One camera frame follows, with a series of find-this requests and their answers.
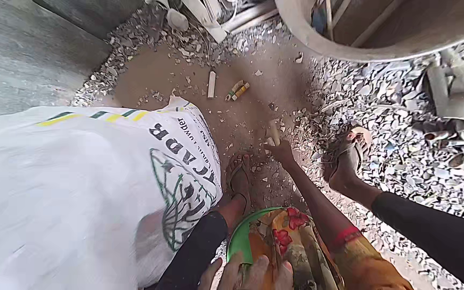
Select person's left hand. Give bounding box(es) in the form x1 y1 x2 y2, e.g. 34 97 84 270
198 252 294 290

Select person's right hand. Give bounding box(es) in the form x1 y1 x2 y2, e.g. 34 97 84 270
264 139 298 171

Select pale beige stick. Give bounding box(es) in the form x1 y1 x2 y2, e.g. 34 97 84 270
270 121 281 146

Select person's right forearm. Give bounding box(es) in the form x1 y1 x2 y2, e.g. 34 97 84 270
288 161 415 290

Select person's body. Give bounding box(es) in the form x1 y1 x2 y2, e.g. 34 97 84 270
227 206 345 290

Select yellow and brown curved piece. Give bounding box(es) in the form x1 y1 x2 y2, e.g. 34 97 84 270
226 80 250 102

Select white cylindrical tube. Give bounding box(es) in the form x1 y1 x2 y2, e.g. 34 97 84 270
207 70 217 99

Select large round beige tub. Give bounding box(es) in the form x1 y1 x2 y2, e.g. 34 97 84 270
275 0 464 63

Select heap of plastic chips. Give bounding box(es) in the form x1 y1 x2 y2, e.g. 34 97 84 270
72 4 464 290

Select pile of white plastic scraps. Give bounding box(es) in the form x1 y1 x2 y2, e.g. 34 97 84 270
145 0 279 44

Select brown boards and poles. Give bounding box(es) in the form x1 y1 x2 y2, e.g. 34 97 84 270
312 0 406 48

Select person's legs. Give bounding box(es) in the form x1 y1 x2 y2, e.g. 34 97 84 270
155 126 464 290

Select white printed sack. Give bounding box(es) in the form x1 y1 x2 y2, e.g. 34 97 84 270
0 95 223 290

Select large grey sheet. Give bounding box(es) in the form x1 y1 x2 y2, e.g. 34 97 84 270
0 0 146 121

